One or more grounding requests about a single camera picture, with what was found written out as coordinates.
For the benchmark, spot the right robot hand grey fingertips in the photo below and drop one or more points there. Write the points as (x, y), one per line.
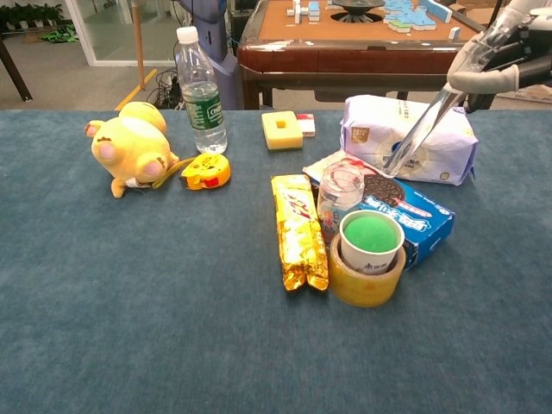
(532, 52)

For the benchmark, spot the clear plastic tube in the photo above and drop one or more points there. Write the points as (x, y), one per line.
(414, 138)

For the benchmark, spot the clear packing tape roll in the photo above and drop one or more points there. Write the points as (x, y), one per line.
(366, 289)

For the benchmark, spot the yellow tape measure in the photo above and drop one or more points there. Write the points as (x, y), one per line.
(207, 170)

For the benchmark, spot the white plastic basket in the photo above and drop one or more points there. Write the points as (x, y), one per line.
(535, 92)

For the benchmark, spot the cardboard box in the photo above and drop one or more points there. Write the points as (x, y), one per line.
(478, 15)

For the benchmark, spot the single blue white mahjong tile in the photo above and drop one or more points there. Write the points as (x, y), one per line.
(454, 33)

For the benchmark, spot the long blue mahjong tile row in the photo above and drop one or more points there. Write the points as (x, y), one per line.
(437, 9)

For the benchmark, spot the blue mahjong tile pile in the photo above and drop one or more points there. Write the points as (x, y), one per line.
(405, 17)

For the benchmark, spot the brown mahjong table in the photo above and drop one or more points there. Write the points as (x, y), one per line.
(371, 54)

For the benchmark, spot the black mahjong table centre dome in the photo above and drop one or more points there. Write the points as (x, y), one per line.
(358, 5)

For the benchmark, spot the white purple tissue pack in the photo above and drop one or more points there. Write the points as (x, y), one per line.
(371, 133)

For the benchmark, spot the blue cookie box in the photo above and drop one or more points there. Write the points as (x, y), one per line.
(422, 215)

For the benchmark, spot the blue white mahjong tile cluster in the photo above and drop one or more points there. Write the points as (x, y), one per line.
(307, 10)

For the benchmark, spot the small red white box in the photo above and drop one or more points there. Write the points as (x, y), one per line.
(307, 125)

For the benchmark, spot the white red flat packet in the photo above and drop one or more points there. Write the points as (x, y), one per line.
(323, 166)

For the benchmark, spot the clear glass jar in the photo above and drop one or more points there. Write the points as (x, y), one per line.
(336, 194)

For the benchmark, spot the green sponge ball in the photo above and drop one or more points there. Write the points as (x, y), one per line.
(371, 235)

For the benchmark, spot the white paper cup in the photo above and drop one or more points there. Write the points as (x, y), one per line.
(371, 259)

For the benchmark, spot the yellow sponge block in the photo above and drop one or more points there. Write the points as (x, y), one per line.
(282, 131)

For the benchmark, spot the gold foil snack pack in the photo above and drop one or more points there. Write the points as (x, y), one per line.
(297, 228)

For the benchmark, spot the blue white machine stand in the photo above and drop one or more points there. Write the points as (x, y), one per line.
(215, 47)

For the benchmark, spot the clear plastic water bottle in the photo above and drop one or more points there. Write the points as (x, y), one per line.
(202, 103)

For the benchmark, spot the wooden pole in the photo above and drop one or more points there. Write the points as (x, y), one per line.
(138, 43)

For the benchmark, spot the yellow plush toy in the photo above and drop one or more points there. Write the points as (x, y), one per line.
(129, 146)

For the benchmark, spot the white framed glass partition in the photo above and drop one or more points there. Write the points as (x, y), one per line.
(108, 30)

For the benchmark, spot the blue felt table cloth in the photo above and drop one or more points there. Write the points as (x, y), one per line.
(172, 302)

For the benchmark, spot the green potted plants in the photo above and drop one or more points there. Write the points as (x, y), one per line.
(30, 13)

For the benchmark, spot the dark table leg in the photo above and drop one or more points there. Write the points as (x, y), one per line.
(15, 73)

